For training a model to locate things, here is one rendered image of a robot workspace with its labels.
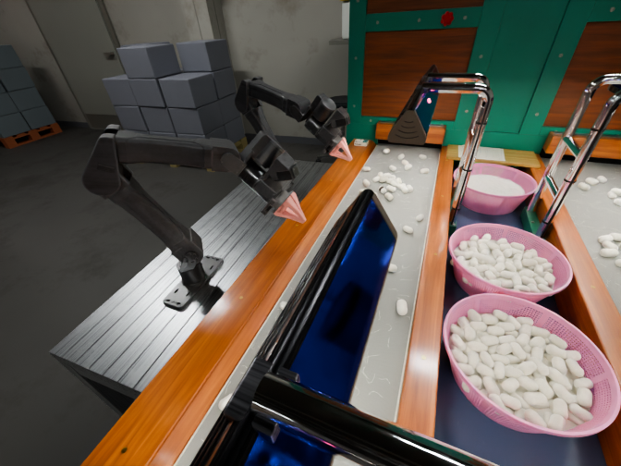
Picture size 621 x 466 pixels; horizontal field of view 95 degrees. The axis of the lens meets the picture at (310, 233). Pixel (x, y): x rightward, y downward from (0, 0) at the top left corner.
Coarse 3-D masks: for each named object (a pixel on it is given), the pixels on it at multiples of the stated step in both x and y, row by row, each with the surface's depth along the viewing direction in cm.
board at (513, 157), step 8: (448, 144) 129; (448, 152) 123; (456, 152) 122; (504, 152) 120; (512, 152) 119; (520, 152) 119; (528, 152) 118; (480, 160) 115; (488, 160) 114; (512, 160) 113; (520, 160) 112; (528, 160) 112; (536, 160) 112
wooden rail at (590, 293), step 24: (528, 168) 112; (552, 240) 80; (576, 240) 75; (576, 264) 68; (576, 288) 64; (600, 288) 62; (576, 312) 62; (600, 312) 58; (600, 336) 54; (600, 432) 48
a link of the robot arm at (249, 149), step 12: (264, 132) 68; (252, 144) 68; (264, 144) 67; (276, 144) 67; (228, 156) 64; (240, 156) 69; (264, 156) 68; (276, 156) 69; (228, 168) 65; (240, 168) 66
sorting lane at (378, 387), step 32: (384, 160) 128; (416, 160) 127; (352, 192) 107; (416, 192) 104; (416, 224) 89; (416, 256) 77; (288, 288) 70; (384, 288) 69; (416, 288) 68; (384, 320) 62; (256, 352) 57; (384, 352) 56; (384, 384) 51; (384, 416) 47; (192, 448) 45
